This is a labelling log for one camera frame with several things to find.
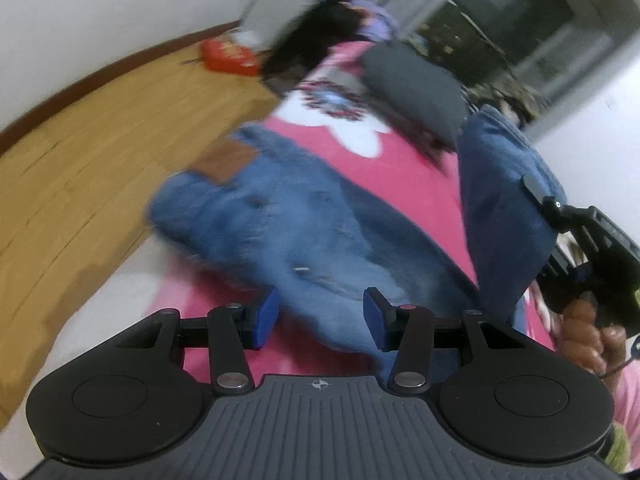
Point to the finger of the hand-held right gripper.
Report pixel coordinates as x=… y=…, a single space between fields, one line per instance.
x=542 y=200

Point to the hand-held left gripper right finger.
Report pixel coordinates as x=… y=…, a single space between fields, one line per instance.
x=377 y=320

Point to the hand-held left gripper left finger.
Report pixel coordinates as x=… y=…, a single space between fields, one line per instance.
x=265 y=317

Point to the dark blue fleece garment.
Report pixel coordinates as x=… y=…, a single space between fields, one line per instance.
x=500 y=200

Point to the blue denim jeans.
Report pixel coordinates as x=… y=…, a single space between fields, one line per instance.
x=300 y=230

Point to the person's right hand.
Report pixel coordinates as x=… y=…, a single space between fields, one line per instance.
x=580 y=335

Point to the pink floral blanket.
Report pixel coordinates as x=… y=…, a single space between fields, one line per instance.
x=415 y=180

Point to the white bed mattress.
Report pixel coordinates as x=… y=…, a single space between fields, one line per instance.
x=100 y=310

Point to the grey folded garment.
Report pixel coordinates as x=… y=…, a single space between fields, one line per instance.
x=415 y=85

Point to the glass balcony door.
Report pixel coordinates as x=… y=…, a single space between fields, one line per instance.
x=525 y=10

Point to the purple garment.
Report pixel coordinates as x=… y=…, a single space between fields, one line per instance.
x=380 y=25

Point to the red bag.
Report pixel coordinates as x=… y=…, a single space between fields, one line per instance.
x=227 y=55

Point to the black garment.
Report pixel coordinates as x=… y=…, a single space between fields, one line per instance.
x=310 y=40

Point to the grey cardboard box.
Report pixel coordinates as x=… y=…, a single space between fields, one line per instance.
x=270 y=15

